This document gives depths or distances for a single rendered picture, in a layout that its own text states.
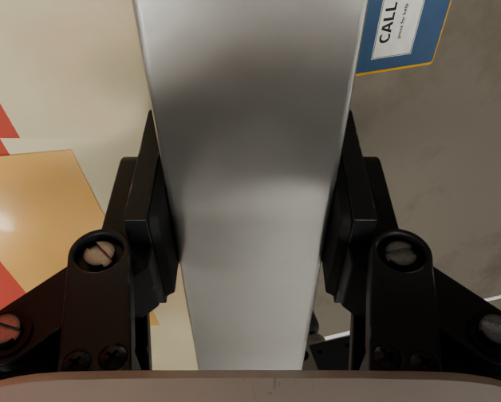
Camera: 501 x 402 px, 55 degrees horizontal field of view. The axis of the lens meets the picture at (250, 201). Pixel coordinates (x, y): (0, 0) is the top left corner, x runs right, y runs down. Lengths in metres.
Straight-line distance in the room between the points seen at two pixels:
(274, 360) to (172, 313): 0.06
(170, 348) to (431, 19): 0.38
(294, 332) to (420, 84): 1.84
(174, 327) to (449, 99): 1.94
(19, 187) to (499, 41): 1.98
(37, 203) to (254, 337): 0.08
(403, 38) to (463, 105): 1.69
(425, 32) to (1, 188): 0.42
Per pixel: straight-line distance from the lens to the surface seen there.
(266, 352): 0.17
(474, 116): 2.27
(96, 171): 0.16
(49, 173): 0.16
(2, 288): 0.23
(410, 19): 0.50
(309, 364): 0.68
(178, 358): 0.26
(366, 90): 1.87
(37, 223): 0.18
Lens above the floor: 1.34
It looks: 41 degrees down
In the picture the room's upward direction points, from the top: 159 degrees clockwise
